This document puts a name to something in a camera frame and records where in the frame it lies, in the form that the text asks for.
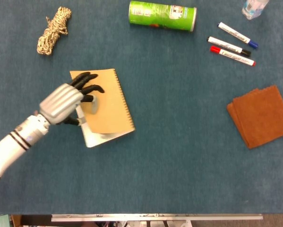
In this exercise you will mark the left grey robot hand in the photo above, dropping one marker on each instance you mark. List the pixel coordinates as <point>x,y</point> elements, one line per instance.
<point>59,102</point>

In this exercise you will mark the tan spiral notebook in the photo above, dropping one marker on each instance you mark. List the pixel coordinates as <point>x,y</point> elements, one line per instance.
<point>113,111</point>

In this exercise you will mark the brown cloth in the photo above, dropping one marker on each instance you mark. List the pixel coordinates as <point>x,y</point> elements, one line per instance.
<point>261,116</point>

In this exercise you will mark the green chips can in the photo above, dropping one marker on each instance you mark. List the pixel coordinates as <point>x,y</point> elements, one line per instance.
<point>160,15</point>

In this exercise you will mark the black-capped whiteboard marker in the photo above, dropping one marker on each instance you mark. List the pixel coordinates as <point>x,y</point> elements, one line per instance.
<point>227,45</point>

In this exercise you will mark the red-capped whiteboard marker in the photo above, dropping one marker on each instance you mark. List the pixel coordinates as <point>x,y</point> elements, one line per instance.
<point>233,56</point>

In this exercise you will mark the blue-capped whiteboard marker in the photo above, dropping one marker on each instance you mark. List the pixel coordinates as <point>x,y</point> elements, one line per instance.
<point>237,35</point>

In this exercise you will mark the clear plastic water bottle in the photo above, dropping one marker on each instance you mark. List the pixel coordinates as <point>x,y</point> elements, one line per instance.
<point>252,8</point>

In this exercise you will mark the aluminium table edge rail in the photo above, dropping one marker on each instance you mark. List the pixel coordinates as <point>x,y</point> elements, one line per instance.
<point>155,217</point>

